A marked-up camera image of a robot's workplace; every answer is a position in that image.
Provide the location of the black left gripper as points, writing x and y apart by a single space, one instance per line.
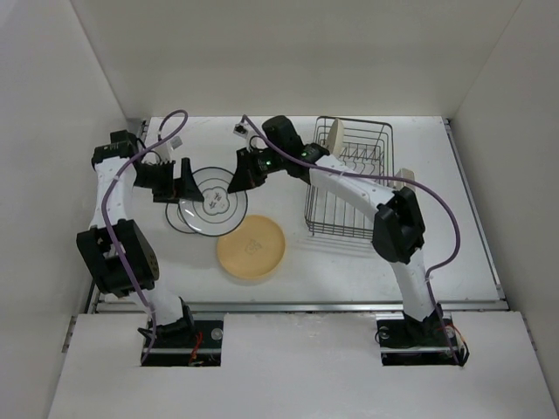
182 188

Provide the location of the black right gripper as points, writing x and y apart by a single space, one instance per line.
246 175

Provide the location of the white patterned plate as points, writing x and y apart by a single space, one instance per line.
175 220
220 212

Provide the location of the yellow plate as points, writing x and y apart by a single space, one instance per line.
254 250

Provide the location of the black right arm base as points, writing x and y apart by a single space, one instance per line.
405 342

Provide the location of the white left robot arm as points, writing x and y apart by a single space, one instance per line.
116 252

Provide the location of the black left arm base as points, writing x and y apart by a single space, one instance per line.
183 345

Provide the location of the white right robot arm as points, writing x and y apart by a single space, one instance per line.
398 225

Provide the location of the cream white plate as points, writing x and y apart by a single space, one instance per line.
335 138

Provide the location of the beige cutlery holder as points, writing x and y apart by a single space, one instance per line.
404 176

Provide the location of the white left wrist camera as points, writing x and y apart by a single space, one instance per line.
167 151

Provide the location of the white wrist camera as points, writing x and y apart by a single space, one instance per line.
243 130
167 151

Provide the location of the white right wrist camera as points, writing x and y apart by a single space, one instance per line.
243 130

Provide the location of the aluminium rail front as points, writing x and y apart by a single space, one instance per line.
110 304

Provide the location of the aluminium rail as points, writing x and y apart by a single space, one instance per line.
110 304
481 233

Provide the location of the aluminium rail right side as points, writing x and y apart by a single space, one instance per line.
481 233

